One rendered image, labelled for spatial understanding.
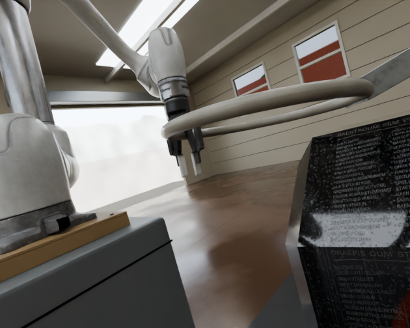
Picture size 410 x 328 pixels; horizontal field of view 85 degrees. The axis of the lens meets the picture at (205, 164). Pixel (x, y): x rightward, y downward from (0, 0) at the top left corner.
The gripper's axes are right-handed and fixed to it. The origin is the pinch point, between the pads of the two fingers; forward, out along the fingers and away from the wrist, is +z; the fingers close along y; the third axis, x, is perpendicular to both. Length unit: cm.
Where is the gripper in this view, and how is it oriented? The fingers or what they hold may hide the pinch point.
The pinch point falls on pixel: (189, 165)
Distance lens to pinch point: 69.6
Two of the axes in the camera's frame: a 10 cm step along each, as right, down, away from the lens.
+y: 8.6, -1.4, -5.0
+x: 4.8, -1.5, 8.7
